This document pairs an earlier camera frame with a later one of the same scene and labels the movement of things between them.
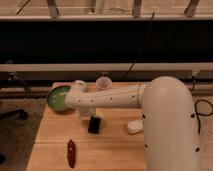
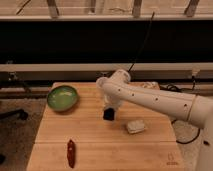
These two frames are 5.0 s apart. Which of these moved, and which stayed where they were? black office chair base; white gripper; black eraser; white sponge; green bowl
Moved: white gripper; black eraser
Stayed: white sponge; black office chair base; green bowl
